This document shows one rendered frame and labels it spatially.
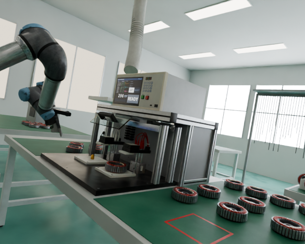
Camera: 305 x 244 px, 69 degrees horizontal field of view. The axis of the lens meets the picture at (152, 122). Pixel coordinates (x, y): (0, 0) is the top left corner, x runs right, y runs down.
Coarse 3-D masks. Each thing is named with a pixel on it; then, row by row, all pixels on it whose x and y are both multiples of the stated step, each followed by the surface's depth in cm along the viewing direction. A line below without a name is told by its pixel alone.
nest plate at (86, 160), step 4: (76, 156) 129; (80, 156) 131; (84, 156) 133; (88, 156) 135; (96, 156) 138; (80, 160) 124; (84, 160) 123; (88, 160) 124; (92, 160) 126; (96, 160) 128; (100, 160) 130; (104, 160) 131; (88, 164) 120; (92, 164) 122
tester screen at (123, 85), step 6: (126, 78) 136; (132, 78) 132; (138, 78) 128; (120, 84) 141; (126, 84) 136; (132, 84) 132; (138, 84) 127; (120, 90) 140; (126, 90) 135; (126, 96) 134; (120, 102) 138; (126, 102) 134
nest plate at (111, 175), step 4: (96, 168) 111; (100, 168) 111; (104, 168) 112; (104, 172) 106; (108, 172) 106; (112, 172) 107; (124, 172) 111; (128, 172) 113; (132, 172) 114; (108, 176) 103; (112, 176) 102; (116, 176) 104; (120, 176) 105; (124, 176) 107; (128, 176) 109; (132, 176) 111
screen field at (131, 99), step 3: (129, 96) 132; (132, 96) 130; (135, 96) 128; (138, 96) 126; (129, 99) 132; (132, 99) 130; (135, 99) 128; (129, 102) 132; (132, 102) 130; (135, 102) 128
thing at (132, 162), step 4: (132, 160) 124; (132, 164) 122; (140, 164) 118; (144, 164) 120; (132, 168) 122; (136, 168) 119; (144, 168) 121; (136, 172) 119; (140, 172) 119; (144, 172) 121
